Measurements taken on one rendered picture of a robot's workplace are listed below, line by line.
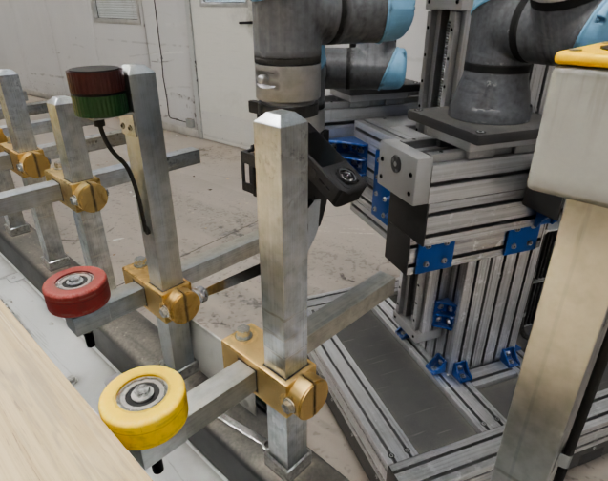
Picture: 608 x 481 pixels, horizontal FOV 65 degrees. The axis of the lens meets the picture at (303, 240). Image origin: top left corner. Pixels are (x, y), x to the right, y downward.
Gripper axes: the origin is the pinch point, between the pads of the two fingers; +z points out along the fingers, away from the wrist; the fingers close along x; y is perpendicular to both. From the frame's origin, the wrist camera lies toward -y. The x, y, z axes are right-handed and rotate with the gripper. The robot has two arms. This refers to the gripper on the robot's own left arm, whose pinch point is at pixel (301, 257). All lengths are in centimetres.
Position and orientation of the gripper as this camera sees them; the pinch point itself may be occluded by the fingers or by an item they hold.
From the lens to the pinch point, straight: 63.3
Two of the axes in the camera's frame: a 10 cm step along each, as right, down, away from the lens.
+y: -7.2, -3.2, 6.2
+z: 0.0, 8.9, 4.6
